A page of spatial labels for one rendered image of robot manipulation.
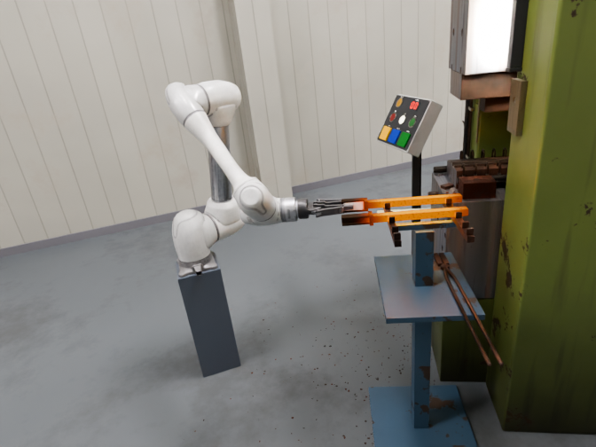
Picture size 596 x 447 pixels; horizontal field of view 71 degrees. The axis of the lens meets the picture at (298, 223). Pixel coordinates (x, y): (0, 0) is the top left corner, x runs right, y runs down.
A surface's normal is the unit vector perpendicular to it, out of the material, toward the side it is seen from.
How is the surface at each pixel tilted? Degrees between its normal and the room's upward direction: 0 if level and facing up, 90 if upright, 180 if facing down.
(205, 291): 90
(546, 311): 90
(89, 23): 90
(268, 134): 90
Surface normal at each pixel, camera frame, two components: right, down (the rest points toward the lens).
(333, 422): -0.11, -0.91
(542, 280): -0.13, 0.42
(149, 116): 0.32, 0.36
